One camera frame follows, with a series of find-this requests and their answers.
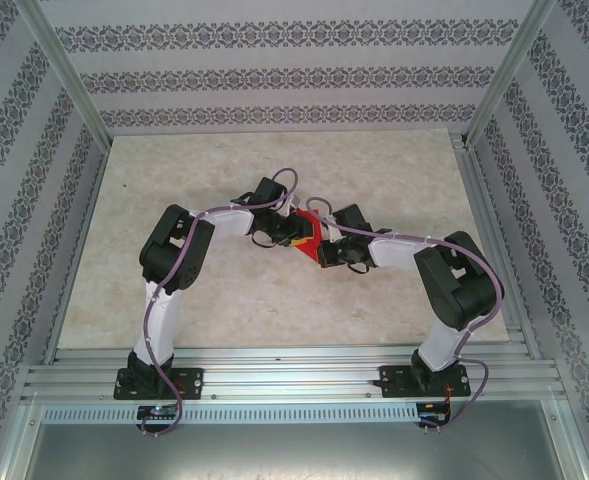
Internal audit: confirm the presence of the sheet metal tray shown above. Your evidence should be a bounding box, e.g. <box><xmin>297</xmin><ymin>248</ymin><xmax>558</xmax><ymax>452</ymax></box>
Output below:
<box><xmin>0</xmin><ymin>422</ymin><xmax>589</xmax><ymax>480</ymax></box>

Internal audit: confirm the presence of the aluminium mounting rail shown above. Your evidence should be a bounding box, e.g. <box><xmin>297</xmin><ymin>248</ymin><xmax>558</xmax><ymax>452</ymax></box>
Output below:
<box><xmin>21</xmin><ymin>347</ymin><xmax>565</xmax><ymax>404</ymax></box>

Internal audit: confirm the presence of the aluminium side rail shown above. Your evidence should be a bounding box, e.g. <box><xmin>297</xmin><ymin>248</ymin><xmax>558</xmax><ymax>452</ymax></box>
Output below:
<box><xmin>451</xmin><ymin>133</ymin><xmax>543</xmax><ymax>361</ymax></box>
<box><xmin>43</xmin><ymin>142</ymin><xmax>113</xmax><ymax>364</ymax></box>

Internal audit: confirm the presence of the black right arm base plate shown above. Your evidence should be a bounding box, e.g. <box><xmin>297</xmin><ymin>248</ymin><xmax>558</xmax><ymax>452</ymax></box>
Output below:
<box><xmin>378</xmin><ymin>364</ymin><xmax>471</xmax><ymax>400</ymax></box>

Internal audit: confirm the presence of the slotted grey cable duct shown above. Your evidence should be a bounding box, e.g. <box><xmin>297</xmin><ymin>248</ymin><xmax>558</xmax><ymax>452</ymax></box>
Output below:
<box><xmin>41</xmin><ymin>403</ymin><xmax>423</xmax><ymax>425</ymax></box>

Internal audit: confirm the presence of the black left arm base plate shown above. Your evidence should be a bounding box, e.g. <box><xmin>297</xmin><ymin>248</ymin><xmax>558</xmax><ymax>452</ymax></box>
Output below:
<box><xmin>115</xmin><ymin>367</ymin><xmax>205</xmax><ymax>401</ymax></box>

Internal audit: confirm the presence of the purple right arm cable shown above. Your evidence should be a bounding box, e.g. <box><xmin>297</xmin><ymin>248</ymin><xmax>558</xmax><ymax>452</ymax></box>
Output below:
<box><xmin>306</xmin><ymin>197</ymin><xmax>506</xmax><ymax>436</ymax></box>

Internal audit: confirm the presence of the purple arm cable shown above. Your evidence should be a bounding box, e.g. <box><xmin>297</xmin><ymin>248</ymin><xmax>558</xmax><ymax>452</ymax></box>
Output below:
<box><xmin>141</xmin><ymin>168</ymin><xmax>303</xmax><ymax>439</ymax></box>
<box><xmin>306</xmin><ymin>197</ymin><xmax>506</xmax><ymax>436</ymax></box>

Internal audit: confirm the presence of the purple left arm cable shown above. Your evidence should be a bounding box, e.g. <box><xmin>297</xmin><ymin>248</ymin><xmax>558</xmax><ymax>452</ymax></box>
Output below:
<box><xmin>141</xmin><ymin>168</ymin><xmax>303</xmax><ymax>439</ymax></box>

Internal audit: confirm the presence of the aluminium frame post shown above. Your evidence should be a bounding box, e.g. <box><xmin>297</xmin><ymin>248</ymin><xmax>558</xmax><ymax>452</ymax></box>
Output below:
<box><xmin>463</xmin><ymin>0</ymin><xmax>560</xmax><ymax>149</ymax></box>
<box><xmin>16</xmin><ymin>0</ymin><xmax>113</xmax><ymax>146</ymax></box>

